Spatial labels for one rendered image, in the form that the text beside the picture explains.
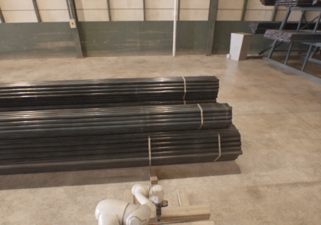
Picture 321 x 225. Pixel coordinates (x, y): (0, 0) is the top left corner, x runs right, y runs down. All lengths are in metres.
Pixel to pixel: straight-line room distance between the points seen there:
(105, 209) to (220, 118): 1.70
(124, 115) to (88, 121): 0.42
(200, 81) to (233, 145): 0.97
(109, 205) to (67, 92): 1.84
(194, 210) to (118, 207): 0.98
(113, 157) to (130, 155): 0.21
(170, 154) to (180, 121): 0.44
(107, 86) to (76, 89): 0.42
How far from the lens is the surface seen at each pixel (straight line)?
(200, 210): 2.05
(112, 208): 1.25
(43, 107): 3.03
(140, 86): 2.57
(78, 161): 2.52
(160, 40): 9.14
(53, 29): 9.83
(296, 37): 7.11
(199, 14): 9.53
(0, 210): 2.85
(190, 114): 2.31
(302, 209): 2.74
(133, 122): 2.25
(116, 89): 2.60
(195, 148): 2.46
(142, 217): 1.20
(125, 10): 9.20
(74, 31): 9.31
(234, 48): 8.97
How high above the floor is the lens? 1.89
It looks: 29 degrees down
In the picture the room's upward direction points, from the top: straight up
